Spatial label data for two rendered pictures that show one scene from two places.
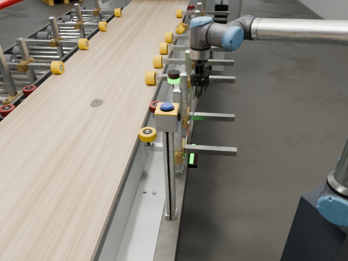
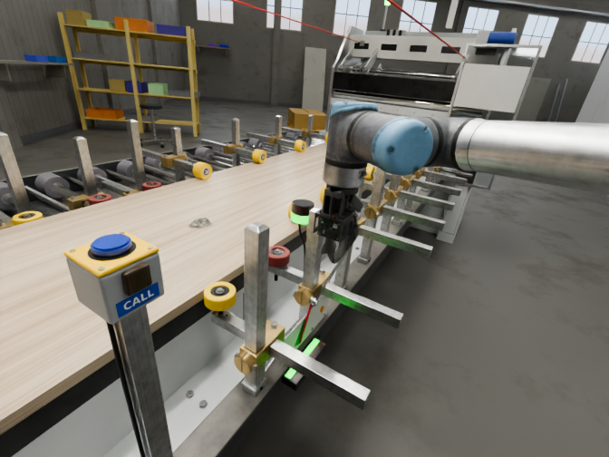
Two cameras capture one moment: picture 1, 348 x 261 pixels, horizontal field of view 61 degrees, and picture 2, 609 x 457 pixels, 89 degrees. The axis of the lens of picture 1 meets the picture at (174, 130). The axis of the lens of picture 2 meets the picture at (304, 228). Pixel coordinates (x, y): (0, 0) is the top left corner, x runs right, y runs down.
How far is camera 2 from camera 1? 73 cm
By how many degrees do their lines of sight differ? 20
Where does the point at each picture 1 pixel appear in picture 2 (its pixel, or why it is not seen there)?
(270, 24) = (508, 130)
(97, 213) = not seen: outside the picture
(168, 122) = (91, 290)
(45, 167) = (21, 291)
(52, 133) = not seen: hidden behind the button
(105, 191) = (24, 385)
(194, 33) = (333, 128)
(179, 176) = (249, 397)
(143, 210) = not seen: hidden behind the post
